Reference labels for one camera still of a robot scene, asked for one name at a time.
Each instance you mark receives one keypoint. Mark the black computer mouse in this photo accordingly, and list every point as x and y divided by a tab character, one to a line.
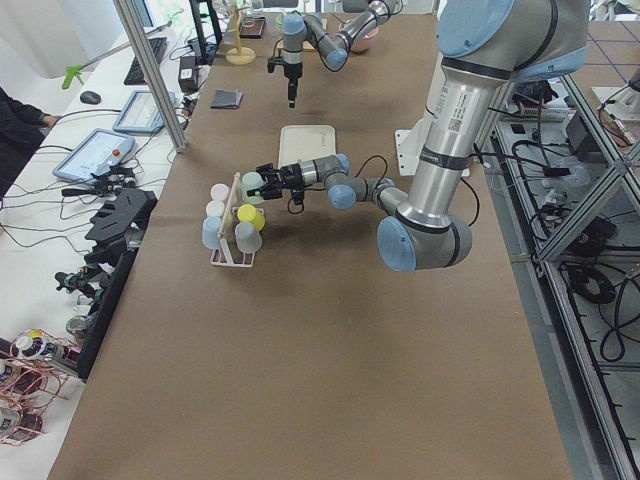
90	98

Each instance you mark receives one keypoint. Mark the wooden mug tree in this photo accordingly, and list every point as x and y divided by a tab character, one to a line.
238	55

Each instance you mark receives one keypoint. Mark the mint green cup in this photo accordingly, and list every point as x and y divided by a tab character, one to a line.
251	181

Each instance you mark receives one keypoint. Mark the teach pendant tablet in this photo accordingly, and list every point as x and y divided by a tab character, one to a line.
94	156
139	116

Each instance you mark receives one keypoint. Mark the white wire cup rack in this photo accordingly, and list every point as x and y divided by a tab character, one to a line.
228	254

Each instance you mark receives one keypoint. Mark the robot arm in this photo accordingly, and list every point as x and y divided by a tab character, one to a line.
483	44
333	48

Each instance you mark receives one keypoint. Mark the grey cup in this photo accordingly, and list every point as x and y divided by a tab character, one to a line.
248	238

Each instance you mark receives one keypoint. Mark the cream white cup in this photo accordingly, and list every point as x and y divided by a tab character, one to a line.
215	208

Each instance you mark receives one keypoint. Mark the cream rabbit tray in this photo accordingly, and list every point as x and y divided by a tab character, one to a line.
305	142

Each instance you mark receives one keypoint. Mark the yellow cup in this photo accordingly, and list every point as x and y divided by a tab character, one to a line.
249	213

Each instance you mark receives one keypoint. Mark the wooden cutting board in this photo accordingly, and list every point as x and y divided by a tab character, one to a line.
296	32

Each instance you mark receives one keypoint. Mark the pink cup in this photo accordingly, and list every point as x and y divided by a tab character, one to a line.
220	192

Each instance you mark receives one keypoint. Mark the light blue cup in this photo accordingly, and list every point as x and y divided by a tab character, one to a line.
210	229

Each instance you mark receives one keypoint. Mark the folded grey cloth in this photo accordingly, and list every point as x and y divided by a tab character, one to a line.
226	99

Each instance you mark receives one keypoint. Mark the pink ice bowl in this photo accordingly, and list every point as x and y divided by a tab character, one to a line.
362	39

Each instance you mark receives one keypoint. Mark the aluminium frame post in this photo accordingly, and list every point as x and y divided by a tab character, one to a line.
136	34

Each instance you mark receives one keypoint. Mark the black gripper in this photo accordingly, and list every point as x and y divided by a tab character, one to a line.
292	73
288	176

